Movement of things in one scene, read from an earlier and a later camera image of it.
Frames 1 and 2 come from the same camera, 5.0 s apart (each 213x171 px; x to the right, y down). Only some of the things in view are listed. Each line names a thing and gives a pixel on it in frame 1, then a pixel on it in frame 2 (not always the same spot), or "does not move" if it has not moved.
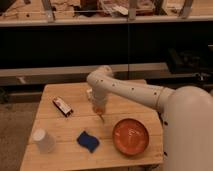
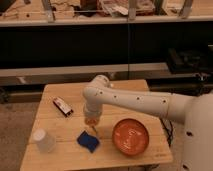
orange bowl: (130, 136) does not move
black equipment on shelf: (189, 61) does not move
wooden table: (68, 135) does not move
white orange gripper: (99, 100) -> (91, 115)
